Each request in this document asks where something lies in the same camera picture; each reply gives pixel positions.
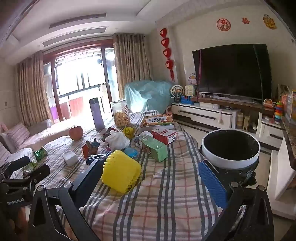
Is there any yellow packet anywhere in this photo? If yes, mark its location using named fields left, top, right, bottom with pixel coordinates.
left=122, top=126, right=135, bottom=139

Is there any blue round lid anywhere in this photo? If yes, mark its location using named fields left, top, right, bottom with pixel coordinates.
left=123, top=148, right=139, bottom=158

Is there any wooden framed glass door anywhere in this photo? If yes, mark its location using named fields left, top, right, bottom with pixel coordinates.
left=44, top=43, right=116, bottom=121

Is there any striped sofa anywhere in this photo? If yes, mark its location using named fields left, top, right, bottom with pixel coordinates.
left=0, top=119, right=72, bottom=163

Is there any red apple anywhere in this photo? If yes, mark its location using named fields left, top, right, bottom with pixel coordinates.
left=69, top=126, right=84, bottom=141

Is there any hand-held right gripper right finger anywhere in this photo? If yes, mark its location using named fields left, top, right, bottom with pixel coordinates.
left=198, top=159, right=275, bottom=241

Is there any rainbow stacking ring toy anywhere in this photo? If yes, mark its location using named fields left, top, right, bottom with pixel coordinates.
left=274, top=101, right=284, bottom=120

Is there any yellow cartoon wall sticker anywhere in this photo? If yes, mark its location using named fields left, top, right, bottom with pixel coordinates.
left=263, top=14, right=277, bottom=29

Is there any colourful book box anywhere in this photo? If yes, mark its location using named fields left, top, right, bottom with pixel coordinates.
left=281, top=89, right=296, bottom=122

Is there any large flat snack box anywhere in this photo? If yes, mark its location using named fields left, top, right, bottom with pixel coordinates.
left=139, top=113, right=175, bottom=130

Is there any person's left hand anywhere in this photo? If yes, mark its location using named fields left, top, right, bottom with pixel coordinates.
left=10, top=206, right=29, bottom=241

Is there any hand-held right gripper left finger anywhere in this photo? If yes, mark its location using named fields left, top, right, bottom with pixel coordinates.
left=28, top=159, right=104, bottom=241

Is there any clear jar of biscuits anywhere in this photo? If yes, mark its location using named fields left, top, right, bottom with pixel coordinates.
left=110, top=99, right=130, bottom=128

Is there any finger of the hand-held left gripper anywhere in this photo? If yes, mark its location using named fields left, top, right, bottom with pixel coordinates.
left=22, top=164, right=51, bottom=186
left=0, top=156, right=30, bottom=179

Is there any green toy telephone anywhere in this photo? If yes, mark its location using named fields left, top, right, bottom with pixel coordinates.
left=184, top=85, right=197, bottom=96

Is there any toy ferris wheel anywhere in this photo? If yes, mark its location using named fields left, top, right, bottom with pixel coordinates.
left=171, top=85, right=184, bottom=103

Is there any white tissue pack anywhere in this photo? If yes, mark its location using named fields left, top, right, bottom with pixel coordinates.
left=62, top=150, right=78, bottom=166

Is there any purple thermos bottle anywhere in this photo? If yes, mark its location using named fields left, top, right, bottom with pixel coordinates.
left=89, top=98, right=105, bottom=131

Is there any green snack wrapper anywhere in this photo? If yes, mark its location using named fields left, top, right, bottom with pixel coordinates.
left=23, top=161, right=38, bottom=173
left=34, top=148, right=48, bottom=161

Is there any ceiling air vent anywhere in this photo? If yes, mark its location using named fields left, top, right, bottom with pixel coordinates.
left=42, top=27, right=107, bottom=45

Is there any black flat television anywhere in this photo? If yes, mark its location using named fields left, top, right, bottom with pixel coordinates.
left=192, top=44, right=272, bottom=100

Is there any white marble-top cabinet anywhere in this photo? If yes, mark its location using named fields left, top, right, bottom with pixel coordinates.
left=266, top=116, right=296, bottom=214

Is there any white television cabinet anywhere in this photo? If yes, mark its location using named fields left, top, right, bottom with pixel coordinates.
left=171, top=96, right=285, bottom=151

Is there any armchair under teal cover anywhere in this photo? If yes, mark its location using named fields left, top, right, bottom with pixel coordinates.
left=124, top=80, right=174, bottom=113

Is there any round red wall sticker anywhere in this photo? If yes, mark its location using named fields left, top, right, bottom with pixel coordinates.
left=217, top=19, right=231, bottom=31

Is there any beige bag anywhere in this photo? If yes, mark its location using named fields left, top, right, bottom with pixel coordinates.
left=277, top=84, right=290, bottom=101

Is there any red heart hanging ornament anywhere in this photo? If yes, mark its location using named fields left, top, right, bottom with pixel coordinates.
left=159, top=28, right=175, bottom=81

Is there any white bin with black bag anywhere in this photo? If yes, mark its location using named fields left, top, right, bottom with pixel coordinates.
left=199, top=129, right=261, bottom=186

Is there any beige patterned curtain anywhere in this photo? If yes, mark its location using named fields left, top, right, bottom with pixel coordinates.
left=113, top=33, right=153, bottom=100
left=16, top=51, right=53, bottom=127

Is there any red and white box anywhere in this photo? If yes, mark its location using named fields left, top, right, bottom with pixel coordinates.
left=151, top=128, right=177, bottom=145

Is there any crumpled white plastic bag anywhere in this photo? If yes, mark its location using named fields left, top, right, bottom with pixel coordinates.
left=105, top=130, right=130, bottom=150

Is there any striped pillow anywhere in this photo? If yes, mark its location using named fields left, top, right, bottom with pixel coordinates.
left=5, top=123, right=30, bottom=149

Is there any green carton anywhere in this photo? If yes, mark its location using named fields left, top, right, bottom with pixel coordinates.
left=140, top=135, right=168, bottom=162

